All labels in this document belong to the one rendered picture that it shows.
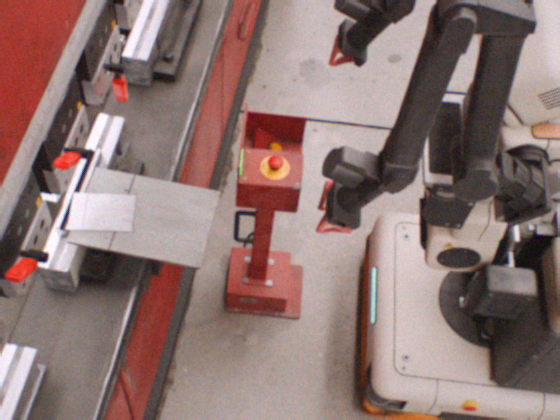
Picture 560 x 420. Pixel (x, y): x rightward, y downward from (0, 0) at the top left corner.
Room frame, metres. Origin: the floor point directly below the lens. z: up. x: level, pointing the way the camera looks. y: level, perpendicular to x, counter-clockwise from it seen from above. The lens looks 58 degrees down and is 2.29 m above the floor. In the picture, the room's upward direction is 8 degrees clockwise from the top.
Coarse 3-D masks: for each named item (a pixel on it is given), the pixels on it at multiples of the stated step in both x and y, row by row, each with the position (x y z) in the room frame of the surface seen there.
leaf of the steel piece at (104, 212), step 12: (96, 204) 0.76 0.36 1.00; (108, 204) 0.76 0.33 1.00; (120, 204) 0.77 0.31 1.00; (132, 204) 0.77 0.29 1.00; (96, 216) 0.73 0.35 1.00; (108, 216) 0.74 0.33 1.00; (120, 216) 0.74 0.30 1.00; (132, 216) 0.74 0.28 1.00; (84, 228) 0.70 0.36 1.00; (96, 228) 0.71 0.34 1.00; (108, 228) 0.71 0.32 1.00; (120, 228) 0.71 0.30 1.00; (132, 228) 0.72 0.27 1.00
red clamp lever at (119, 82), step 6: (108, 66) 0.91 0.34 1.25; (114, 66) 0.91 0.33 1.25; (120, 66) 0.91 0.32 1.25; (126, 66) 0.92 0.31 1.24; (114, 72) 0.90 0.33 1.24; (120, 72) 0.90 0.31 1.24; (114, 78) 0.91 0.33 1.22; (120, 78) 0.91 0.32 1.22; (114, 84) 0.90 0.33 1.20; (120, 84) 0.90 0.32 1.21; (126, 84) 0.92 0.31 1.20; (114, 90) 0.91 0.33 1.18; (120, 90) 0.90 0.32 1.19; (126, 90) 0.91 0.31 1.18; (120, 96) 0.90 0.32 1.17; (126, 96) 0.91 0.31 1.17
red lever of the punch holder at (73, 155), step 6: (66, 150) 0.70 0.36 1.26; (72, 150) 0.70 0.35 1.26; (78, 150) 0.70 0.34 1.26; (84, 150) 0.71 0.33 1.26; (60, 156) 0.66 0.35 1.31; (66, 156) 0.66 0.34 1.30; (72, 156) 0.67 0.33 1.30; (78, 156) 0.68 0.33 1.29; (84, 156) 0.70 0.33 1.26; (54, 162) 0.64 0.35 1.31; (60, 162) 0.64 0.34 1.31; (66, 162) 0.64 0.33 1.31; (72, 162) 0.66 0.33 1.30; (78, 162) 0.67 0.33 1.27; (60, 168) 0.64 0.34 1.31; (66, 168) 0.64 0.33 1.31
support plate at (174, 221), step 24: (96, 168) 0.85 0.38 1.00; (96, 192) 0.79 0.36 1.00; (120, 192) 0.80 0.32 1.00; (144, 192) 0.81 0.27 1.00; (168, 192) 0.81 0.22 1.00; (192, 192) 0.82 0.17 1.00; (216, 192) 0.83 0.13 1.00; (144, 216) 0.75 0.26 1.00; (168, 216) 0.76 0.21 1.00; (192, 216) 0.77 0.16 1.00; (72, 240) 0.67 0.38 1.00; (96, 240) 0.68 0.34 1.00; (120, 240) 0.69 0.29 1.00; (144, 240) 0.70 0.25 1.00; (168, 240) 0.70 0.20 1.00; (192, 240) 0.71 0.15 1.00; (192, 264) 0.66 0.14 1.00
